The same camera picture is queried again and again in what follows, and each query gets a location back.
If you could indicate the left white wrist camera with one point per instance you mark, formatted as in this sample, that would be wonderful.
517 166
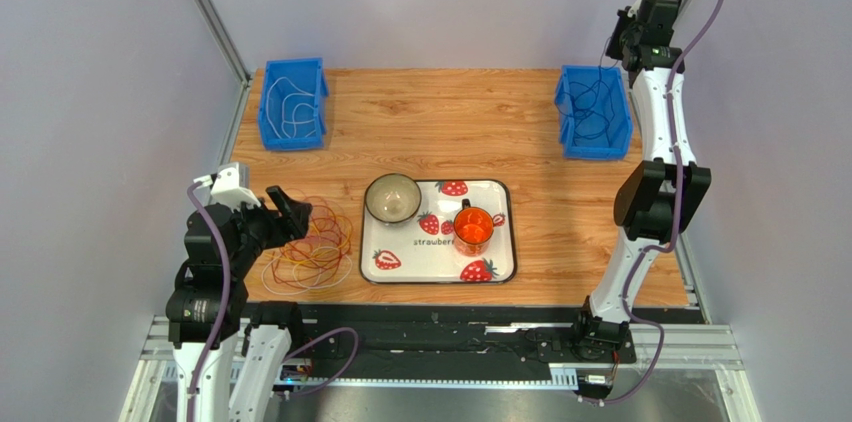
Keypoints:
229 186

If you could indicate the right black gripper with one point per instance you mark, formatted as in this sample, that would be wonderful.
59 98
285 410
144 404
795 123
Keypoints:
619 40

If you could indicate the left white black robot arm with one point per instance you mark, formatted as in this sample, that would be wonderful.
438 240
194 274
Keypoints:
226 371

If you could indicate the left aluminium frame post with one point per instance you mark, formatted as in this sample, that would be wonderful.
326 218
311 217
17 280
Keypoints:
238 68

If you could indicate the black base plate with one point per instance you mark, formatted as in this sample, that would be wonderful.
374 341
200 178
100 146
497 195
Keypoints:
444 342

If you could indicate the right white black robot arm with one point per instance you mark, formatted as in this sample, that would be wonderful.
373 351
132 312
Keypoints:
658 200

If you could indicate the orange translucent mug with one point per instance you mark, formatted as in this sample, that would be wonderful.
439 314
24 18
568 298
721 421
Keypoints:
473 229

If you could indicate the right blue plastic bin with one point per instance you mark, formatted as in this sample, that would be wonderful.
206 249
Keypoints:
594 115

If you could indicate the white strawberry tray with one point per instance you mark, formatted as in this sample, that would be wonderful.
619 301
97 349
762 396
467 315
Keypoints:
420 250

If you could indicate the left blue plastic bin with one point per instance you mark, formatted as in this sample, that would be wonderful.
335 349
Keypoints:
291 113

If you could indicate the blue plastic bin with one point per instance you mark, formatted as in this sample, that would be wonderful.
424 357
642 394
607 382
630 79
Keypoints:
594 115
291 113

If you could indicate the grey ceramic bowl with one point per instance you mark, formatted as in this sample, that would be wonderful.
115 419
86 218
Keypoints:
393 198

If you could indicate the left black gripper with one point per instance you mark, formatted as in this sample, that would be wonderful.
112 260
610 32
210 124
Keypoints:
292 222

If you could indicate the aluminium front rail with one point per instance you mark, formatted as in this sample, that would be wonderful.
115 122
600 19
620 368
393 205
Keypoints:
677 347

